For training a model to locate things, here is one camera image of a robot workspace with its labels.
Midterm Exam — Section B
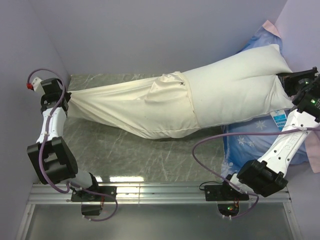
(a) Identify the white pillow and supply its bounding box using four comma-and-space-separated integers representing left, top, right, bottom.
182, 44, 293, 128

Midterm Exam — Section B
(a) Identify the cream pillowcase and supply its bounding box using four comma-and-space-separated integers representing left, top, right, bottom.
67, 71, 201, 140

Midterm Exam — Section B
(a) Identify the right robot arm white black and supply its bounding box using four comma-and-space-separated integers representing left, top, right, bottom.
220, 67, 320, 200

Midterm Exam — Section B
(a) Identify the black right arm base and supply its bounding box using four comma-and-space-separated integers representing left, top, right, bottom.
198, 181, 249, 219

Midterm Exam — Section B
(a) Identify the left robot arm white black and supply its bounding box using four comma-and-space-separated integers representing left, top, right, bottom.
27, 77, 101, 201

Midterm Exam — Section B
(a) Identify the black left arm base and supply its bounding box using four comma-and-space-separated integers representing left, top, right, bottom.
70, 186, 118, 222

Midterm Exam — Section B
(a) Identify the blue white pillow tag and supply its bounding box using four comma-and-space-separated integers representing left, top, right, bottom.
269, 109, 288, 131

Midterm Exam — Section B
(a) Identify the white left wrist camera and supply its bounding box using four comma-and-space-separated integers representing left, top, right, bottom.
26, 77, 45, 95

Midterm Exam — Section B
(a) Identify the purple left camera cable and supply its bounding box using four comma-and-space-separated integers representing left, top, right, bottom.
26, 68, 118, 223

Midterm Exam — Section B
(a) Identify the purple camera cable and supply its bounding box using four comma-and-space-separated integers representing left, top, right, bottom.
192, 126, 320, 219
26, 68, 118, 223

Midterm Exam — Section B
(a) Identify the aluminium mounting rail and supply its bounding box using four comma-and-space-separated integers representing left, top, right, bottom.
16, 182, 302, 240

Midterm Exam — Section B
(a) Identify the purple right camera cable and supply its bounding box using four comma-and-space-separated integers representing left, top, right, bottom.
192, 126, 320, 219

